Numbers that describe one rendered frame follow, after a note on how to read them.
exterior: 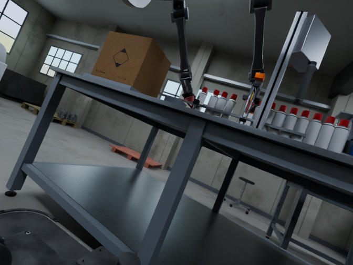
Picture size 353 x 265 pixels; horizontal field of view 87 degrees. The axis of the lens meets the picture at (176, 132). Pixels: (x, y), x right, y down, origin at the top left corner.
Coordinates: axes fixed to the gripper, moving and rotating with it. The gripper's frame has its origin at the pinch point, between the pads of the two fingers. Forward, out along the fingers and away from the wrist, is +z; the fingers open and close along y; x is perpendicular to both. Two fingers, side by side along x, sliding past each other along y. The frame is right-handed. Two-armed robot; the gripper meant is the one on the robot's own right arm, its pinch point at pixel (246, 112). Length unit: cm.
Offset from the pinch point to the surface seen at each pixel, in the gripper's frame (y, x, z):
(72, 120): 422, -192, 87
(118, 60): 61, 48, 6
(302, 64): -19.0, 14.3, -26.8
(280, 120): -18.8, 8.8, 1.9
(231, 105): 7.7, 8.2, 1.1
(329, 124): -38.6, 8.8, -2.7
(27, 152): 102, 48, 74
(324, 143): -39.6, 8.8, 6.8
